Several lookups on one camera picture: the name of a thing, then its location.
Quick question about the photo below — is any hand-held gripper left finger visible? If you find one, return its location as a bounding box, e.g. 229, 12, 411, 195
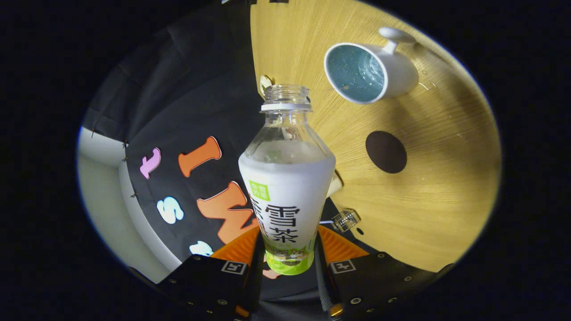
157, 226, 265, 321

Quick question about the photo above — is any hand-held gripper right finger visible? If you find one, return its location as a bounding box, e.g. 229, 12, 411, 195
313, 225, 424, 320

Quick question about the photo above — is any white oval plate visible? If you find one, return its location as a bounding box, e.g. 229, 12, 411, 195
325, 171, 344, 200

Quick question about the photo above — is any black backdrop cloth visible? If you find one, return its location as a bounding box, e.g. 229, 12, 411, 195
83, 0, 371, 313

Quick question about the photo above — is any round dark brown coaster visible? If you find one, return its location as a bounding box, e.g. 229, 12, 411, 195
365, 130, 408, 174

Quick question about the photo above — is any white divided sauce dish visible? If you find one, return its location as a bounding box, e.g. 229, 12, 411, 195
259, 74, 275, 99

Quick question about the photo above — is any white cup with handle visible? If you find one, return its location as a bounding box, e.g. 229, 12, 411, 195
324, 27, 420, 105

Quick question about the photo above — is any wooden table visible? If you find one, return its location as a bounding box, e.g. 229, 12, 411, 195
250, 0, 502, 273

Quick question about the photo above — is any white label juice bottle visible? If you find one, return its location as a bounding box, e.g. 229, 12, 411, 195
238, 84, 336, 276

